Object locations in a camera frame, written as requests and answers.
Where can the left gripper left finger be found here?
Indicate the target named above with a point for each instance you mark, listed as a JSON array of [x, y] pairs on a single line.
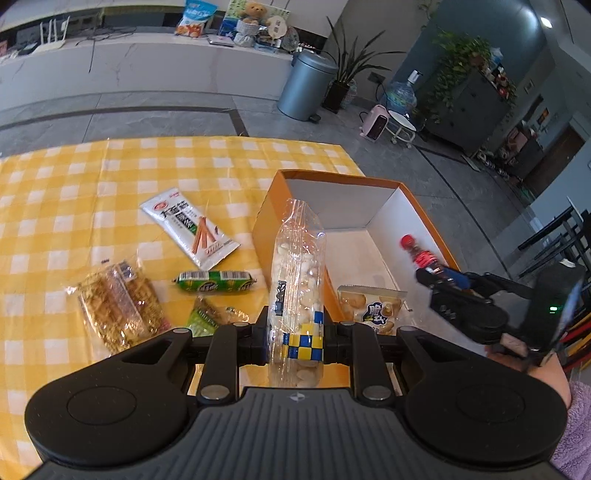
[[231, 347]]

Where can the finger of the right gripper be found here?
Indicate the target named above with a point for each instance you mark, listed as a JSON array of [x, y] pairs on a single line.
[[434, 280], [459, 279]]

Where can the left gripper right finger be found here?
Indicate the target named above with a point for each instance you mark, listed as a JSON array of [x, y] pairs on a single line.
[[356, 346]]

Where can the small cola bottle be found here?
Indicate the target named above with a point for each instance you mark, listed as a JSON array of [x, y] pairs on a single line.
[[424, 259]]

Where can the white biscuit snack bag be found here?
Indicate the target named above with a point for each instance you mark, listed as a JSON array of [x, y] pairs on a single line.
[[378, 308]]

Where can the clear checkered candy bag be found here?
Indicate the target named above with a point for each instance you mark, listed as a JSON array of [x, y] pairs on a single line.
[[296, 318]]

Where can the green sausage stick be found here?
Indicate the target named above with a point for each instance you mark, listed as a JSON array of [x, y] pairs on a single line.
[[214, 281]]

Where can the white spicy stick packet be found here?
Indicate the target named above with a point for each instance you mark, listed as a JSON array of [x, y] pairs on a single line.
[[193, 232]]

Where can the clear waffle cake packet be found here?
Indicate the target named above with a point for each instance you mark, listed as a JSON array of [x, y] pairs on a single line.
[[118, 306]]

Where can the purple fuzzy sleeve forearm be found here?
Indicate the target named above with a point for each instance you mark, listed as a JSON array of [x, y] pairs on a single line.
[[573, 455]]

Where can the person's right hand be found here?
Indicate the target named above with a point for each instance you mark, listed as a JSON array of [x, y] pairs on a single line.
[[550, 373]]

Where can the small green snack packet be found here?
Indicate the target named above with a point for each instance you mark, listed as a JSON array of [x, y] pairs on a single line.
[[205, 318]]

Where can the orange cardboard box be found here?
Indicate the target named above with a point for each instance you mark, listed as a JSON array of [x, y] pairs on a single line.
[[364, 220]]

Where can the white round stool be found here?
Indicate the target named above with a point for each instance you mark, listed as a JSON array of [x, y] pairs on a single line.
[[401, 129]]

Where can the pink small heater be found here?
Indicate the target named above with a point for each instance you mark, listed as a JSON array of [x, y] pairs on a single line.
[[374, 122]]

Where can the dark blue cabinet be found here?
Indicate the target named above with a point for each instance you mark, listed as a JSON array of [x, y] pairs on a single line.
[[477, 109]]

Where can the water jug with pump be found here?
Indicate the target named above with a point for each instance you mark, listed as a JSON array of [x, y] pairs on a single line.
[[401, 96]]

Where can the yellow checkered tablecloth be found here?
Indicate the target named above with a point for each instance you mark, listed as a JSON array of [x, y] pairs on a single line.
[[66, 210]]

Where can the trailing ivy plant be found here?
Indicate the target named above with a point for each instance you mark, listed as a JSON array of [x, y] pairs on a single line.
[[462, 55]]

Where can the potted floor plant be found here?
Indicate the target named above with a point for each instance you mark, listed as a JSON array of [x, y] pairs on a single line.
[[351, 60]]

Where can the grey metal trash bin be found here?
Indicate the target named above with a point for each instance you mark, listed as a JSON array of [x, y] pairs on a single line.
[[306, 86]]

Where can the white tv console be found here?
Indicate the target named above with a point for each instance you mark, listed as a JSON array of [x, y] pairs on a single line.
[[142, 62]]

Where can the teddy bear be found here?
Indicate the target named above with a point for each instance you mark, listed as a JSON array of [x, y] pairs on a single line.
[[252, 19]]

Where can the blue snack bag on console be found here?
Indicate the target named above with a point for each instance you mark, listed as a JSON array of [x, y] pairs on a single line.
[[195, 16]]

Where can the white wifi router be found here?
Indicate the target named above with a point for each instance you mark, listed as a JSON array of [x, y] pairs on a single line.
[[52, 34]]

